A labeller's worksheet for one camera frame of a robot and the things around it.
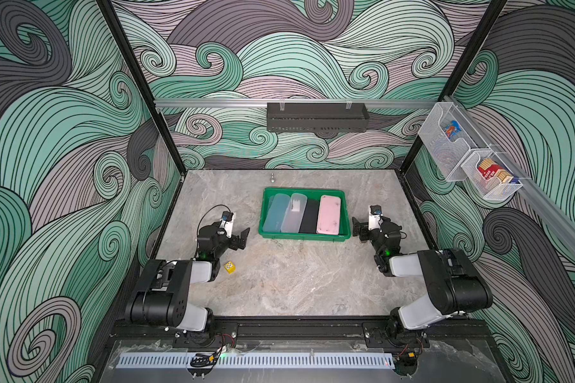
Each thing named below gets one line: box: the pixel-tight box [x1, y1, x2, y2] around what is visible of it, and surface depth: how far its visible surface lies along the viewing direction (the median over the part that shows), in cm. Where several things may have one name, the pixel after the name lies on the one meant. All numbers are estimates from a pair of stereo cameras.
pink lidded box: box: [316, 194, 342, 236], surface depth 100 cm
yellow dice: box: [223, 260, 237, 275], surface depth 87 cm
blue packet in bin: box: [444, 119, 463, 140], surface depth 85 cm
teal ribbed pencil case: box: [261, 193, 291, 233], surface depth 103 cm
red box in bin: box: [477, 157, 504, 180], surface depth 68 cm
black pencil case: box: [298, 198, 320, 234], surface depth 99 cm
